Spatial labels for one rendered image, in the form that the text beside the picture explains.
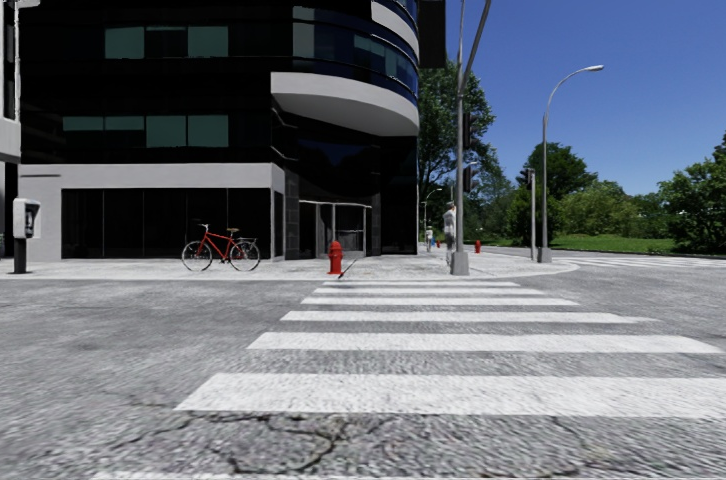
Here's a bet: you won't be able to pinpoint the red bicycle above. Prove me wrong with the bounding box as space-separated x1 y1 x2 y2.
181 223 262 273

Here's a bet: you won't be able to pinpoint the trees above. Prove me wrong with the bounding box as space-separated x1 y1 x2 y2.
467 115 726 256

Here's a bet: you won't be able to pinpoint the grey street lamp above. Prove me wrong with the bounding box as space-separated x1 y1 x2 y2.
536 64 605 265
421 187 444 241

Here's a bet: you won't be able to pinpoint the white box on a post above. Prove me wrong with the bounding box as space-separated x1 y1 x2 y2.
11 197 42 275

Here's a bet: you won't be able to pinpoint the tree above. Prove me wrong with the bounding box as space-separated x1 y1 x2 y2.
417 60 497 241

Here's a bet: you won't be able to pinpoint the dark glass tower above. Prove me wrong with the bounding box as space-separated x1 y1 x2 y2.
17 0 448 263

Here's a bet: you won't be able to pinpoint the traffic light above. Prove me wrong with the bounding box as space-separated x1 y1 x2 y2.
518 167 538 262
449 0 493 277

